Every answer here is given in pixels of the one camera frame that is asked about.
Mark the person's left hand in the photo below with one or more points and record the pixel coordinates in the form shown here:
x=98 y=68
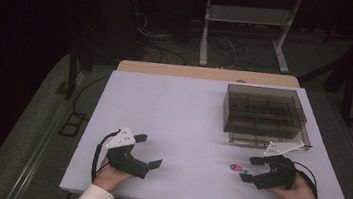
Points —
x=110 y=176

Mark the small blue trinket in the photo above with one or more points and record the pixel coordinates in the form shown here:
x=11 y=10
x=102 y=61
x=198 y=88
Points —
x=245 y=171

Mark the smoky transparent drawer organizer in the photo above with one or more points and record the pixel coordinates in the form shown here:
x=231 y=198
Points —
x=261 y=102

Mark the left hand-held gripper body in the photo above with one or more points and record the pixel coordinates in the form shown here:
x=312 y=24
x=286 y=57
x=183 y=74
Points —
x=125 y=162

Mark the black metal stand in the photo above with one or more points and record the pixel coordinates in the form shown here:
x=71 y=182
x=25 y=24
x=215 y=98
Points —
x=73 y=71

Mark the small red trinket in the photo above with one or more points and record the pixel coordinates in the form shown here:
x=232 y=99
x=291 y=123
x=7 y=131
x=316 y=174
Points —
x=235 y=167

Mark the white metal stand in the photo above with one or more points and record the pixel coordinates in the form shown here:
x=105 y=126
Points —
x=246 y=15

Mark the dark angled stand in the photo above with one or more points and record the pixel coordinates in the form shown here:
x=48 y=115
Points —
x=350 y=85

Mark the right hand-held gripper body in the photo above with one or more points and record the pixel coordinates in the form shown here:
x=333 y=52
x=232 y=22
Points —
x=278 y=176

